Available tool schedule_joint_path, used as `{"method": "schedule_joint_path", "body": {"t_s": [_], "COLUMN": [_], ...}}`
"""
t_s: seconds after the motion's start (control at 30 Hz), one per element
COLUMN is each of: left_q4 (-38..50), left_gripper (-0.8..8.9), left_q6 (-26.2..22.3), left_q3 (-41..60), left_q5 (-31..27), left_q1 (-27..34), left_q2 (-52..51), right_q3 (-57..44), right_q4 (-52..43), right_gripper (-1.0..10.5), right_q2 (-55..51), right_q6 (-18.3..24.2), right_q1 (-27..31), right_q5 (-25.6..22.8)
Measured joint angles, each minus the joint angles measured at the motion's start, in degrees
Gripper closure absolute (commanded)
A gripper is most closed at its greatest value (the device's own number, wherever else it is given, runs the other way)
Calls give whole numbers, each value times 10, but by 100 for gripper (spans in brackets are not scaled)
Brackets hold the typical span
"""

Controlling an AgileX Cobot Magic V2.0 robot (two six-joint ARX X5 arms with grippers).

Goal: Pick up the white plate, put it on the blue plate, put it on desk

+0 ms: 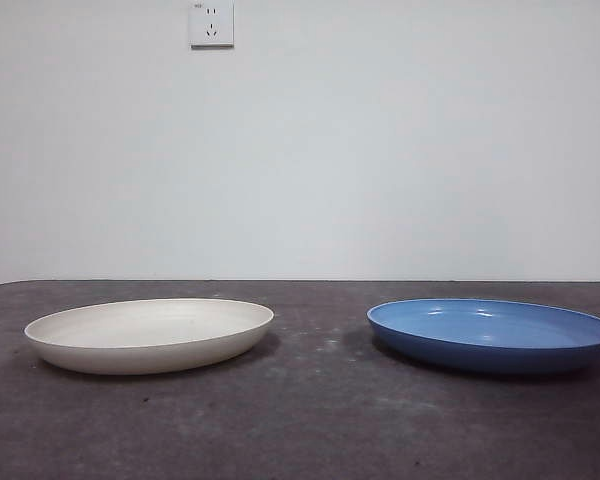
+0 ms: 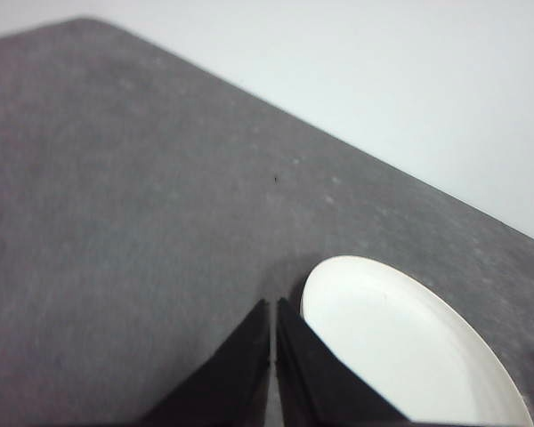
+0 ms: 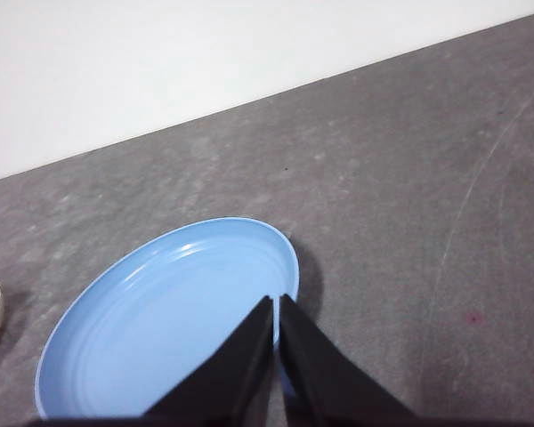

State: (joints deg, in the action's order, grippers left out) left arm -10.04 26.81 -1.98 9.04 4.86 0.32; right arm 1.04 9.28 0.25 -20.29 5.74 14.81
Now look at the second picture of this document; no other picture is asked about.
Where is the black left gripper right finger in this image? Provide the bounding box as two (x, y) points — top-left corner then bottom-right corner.
(274, 296), (418, 427)

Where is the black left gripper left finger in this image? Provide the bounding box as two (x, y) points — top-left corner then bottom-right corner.
(140, 298), (271, 427)

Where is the white round plate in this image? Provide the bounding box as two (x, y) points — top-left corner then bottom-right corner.
(299, 254), (534, 427)

